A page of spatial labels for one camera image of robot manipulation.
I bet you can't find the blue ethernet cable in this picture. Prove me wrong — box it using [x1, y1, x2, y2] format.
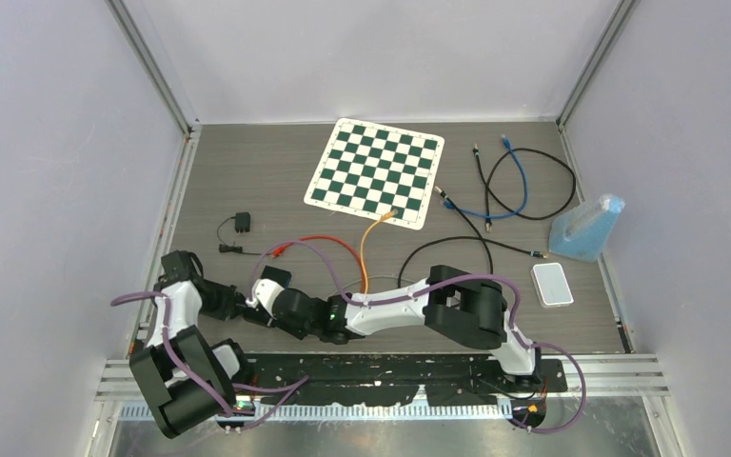
[441, 133, 530, 222]

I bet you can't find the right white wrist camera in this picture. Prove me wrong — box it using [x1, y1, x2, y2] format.
[246, 278, 285, 314]

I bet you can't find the black power adapter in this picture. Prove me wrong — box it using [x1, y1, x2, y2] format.
[215, 211, 260, 256]

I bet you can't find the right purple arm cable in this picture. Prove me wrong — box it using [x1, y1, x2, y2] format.
[248, 240, 588, 435]

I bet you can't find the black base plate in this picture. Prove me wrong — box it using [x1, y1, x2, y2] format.
[247, 353, 567, 407]

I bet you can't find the red ethernet cable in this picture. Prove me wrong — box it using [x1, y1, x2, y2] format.
[269, 234, 366, 279]

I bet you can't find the yellow ethernet cable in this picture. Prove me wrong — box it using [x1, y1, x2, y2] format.
[359, 209, 400, 296]

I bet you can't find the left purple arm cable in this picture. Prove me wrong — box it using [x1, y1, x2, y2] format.
[109, 290, 311, 419]

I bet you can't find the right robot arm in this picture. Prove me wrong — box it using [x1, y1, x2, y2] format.
[246, 265, 543, 391]

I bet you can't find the black looped ethernet cable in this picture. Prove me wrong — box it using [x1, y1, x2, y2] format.
[484, 148, 578, 222]

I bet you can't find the green white chessboard mat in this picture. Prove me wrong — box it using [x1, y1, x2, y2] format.
[304, 118, 445, 230]

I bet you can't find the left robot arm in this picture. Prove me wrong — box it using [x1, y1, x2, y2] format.
[112, 250, 254, 439]

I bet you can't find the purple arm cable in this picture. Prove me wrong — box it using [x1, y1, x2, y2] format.
[109, 290, 311, 419]
[248, 240, 588, 435]

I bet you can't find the long black ethernet cable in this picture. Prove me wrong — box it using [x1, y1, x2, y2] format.
[397, 187, 549, 288]

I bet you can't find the short black ethernet cable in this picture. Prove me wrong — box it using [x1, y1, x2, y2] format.
[472, 143, 494, 233]

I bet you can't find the black network switch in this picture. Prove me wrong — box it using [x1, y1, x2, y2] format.
[260, 266, 292, 288]

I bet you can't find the white router box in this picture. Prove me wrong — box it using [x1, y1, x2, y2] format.
[531, 263, 574, 308]

